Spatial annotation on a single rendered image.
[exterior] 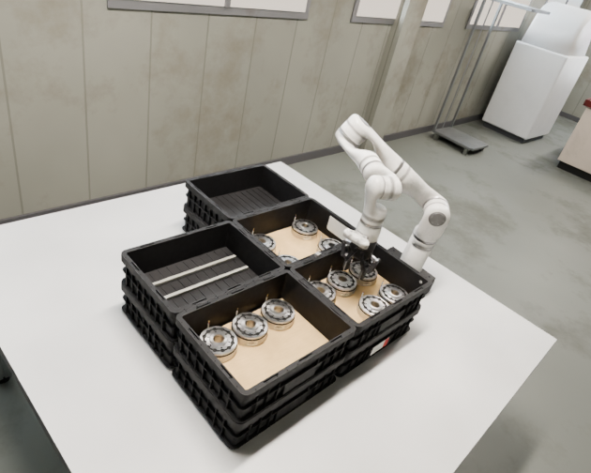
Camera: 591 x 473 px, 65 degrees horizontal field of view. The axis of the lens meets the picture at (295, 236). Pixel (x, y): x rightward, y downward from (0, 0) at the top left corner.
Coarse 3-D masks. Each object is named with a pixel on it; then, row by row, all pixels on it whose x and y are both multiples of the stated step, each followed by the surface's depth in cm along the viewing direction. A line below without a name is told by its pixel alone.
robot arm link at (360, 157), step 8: (336, 136) 157; (344, 136) 154; (344, 144) 153; (352, 144) 155; (352, 152) 148; (360, 152) 145; (368, 152) 143; (360, 160) 143; (368, 160) 140; (360, 168) 142
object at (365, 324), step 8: (384, 248) 166; (320, 256) 153; (392, 256) 163; (304, 264) 148; (296, 272) 144; (416, 272) 157; (304, 280) 141; (424, 280) 155; (312, 288) 139; (424, 288) 151; (320, 296) 137; (408, 296) 145; (416, 296) 148; (392, 304) 140; (400, 304) 142; (384, 312) 137; (392, 312) 141; (352, 320) 131; (368, 320) 132; (376, 320) 135; (360, 328) 130
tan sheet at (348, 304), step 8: (376, 280) 166; (384, 280) 167; (360, 288) 160; (368, 288) 161; (376, 288) 162; (336, 296) 154; (352, 296) 156; (360, 296) 157; (336, 304) 151; (344, 304) 151; (352, 304) 152; (344, 312) 148; (352, 312) 149; (360, 320) 147
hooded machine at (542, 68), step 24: (552, 24) 580; (576, 24) 563; (528, 48) 598; (552, 48) 583; (576, 48) 582; (504, 72) 627; (528, 72) 605; (552, 72) 585; (576, 72) 616; (504, 96) 634; (528, 96) 611; (552, 96) 603; (504, 120) 642; (528, 120) 619; (552, 120) 655
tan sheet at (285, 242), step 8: (280, 232) 179; (288, 232) 180; (320, 232) 185; (280, 240) 174; (288, 240) 175; (296, 240) 176; (304, 240) 177; (312, 240) 179; (280, 248) 170; (288, 248) 171; (296, 248) 172; (304, 248) 173; (312, 248) 174; (296, 256) 168; (304, 256) 169
